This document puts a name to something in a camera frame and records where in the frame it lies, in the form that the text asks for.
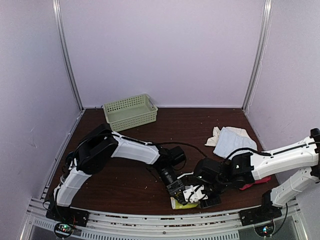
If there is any aluminium frame post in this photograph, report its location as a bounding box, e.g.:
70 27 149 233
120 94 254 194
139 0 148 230
242 0 274 114
52 0 84 111

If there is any pale green plastic basket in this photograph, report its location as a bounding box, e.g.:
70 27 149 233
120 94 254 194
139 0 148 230
103 93 158 132

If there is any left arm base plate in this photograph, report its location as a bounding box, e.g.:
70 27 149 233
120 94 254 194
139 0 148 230
46 203 90 227

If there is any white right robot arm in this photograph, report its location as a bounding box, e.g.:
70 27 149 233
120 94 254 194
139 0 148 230
181 128 320 221

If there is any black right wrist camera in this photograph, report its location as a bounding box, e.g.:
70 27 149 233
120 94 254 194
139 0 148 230
193 157 221 184

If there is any cream white towel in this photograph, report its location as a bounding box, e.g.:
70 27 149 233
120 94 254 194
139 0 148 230
204 126 250 147

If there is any aluminium front rail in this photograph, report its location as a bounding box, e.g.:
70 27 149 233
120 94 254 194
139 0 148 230
17 198 311 240

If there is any dark blue mug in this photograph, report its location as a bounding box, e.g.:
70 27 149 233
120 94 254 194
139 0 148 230
65 151 74 166

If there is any green patterned towel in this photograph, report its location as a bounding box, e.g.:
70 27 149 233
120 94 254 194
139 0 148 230
170 197 200 210

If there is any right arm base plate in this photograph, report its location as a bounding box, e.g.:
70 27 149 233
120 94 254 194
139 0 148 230
239 206 282 226

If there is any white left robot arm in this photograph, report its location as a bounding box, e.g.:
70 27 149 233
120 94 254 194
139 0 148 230
51 123 188 222

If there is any pink towel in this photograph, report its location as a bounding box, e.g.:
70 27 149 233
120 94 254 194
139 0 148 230
239 176 272 191

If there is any aluminium frame post left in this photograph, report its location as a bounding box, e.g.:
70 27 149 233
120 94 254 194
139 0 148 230
52 0 84 111

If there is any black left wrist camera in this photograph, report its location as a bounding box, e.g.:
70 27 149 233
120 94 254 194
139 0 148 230
169 146 186 166

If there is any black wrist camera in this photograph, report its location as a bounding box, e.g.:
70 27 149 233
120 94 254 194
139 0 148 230
193 157 221 184
169 146 186 166

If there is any light blue towel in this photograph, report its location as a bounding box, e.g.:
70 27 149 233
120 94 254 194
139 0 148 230
213 126 258 159

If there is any aluminium frame post right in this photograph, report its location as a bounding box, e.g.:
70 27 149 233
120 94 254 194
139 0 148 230
242 0 274 114

